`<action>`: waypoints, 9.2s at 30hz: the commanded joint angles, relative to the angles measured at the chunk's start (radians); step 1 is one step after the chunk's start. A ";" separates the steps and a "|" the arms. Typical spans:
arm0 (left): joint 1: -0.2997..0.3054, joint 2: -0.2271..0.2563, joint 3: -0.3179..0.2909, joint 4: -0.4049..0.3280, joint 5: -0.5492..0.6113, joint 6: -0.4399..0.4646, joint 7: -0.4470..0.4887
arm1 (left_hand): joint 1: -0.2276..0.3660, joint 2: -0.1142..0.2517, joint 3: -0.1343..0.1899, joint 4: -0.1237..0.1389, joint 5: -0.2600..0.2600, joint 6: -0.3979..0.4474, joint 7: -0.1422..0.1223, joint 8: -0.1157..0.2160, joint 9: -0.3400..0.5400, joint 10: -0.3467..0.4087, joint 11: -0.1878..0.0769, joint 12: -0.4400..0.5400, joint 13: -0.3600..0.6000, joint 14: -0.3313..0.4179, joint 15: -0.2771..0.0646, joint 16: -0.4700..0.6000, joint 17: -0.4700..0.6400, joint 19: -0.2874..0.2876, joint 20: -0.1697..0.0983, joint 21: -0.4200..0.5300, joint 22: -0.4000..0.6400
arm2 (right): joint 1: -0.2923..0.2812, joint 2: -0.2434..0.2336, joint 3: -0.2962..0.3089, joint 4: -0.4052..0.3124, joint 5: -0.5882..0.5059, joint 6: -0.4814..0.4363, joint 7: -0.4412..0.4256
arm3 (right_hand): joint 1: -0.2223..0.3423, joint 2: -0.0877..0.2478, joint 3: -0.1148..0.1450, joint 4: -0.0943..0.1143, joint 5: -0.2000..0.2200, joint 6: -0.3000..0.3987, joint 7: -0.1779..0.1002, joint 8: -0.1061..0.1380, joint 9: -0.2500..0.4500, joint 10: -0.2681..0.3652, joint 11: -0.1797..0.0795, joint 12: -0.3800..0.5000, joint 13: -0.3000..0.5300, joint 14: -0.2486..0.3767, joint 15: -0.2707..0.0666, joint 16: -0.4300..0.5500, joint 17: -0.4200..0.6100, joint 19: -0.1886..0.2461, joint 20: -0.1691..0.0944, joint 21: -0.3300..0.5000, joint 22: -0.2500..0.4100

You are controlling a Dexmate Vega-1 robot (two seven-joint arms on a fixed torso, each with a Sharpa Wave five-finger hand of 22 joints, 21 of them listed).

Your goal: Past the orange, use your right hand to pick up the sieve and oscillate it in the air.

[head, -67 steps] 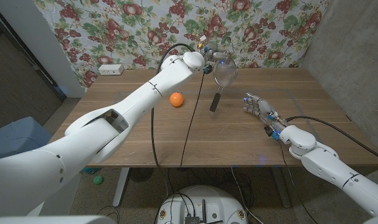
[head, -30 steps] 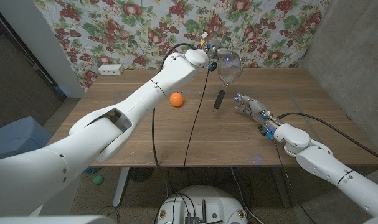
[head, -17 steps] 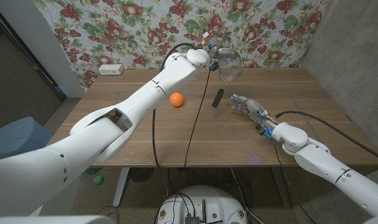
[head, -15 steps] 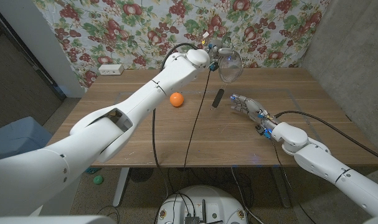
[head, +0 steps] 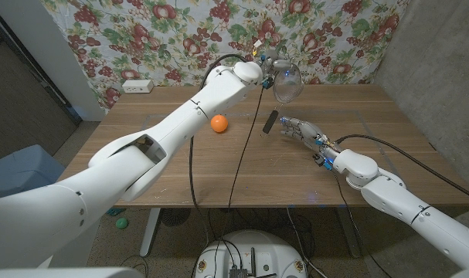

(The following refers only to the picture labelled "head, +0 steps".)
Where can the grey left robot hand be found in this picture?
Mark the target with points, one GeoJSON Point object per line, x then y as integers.
{"type": "Point", "coordinates": [274, 63]}

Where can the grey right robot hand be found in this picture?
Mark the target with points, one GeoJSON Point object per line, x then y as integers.
{"type": "Point", "coordinates": [307, 133]}

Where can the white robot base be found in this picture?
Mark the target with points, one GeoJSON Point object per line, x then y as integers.
{"type": "Point", "coordinates": [253, 247]}

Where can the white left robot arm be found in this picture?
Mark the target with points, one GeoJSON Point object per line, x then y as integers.
{"type": "Point", "coordinates": [122, 173]}

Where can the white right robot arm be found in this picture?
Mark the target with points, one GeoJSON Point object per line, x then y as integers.
{"type": "Point", "coordinates": [404, 204]}

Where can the orange fruit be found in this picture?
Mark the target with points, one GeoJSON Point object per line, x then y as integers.
{"type": "Point", "coordinates": [219, 123]}

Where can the floral fruit print backdrop cloth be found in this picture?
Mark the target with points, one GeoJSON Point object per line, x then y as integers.
{"type": "Point", "coordinates": [180, 34]}

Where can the grey table leg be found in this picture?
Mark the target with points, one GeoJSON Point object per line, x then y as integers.
{"type": "Point", "coordinates": [350, 235]}

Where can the white power strip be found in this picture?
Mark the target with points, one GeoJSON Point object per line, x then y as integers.
{"type": "Point", "coordinates": [137, 86]}

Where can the black round floor fan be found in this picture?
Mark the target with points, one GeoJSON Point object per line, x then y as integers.
{"type": "Point", "coordinates": [175, 217]}

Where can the white table leg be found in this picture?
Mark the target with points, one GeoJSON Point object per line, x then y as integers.
{"type": "Point", "coordinates": [149, 235]}

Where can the small green ball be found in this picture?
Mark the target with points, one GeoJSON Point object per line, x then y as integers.
{"type": "Point", "coordinates": [121, 223]}

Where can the teal object under table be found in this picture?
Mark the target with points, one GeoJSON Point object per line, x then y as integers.
{"type": "Point", "coordinates": [112, 211]}

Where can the blue-grey bin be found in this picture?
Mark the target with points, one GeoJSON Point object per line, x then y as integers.
{"type": "Point", "coordinates": [21, 170]}

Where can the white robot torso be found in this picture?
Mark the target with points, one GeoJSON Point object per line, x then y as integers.
{"type": "Point", "coordinates": [64, 273]}

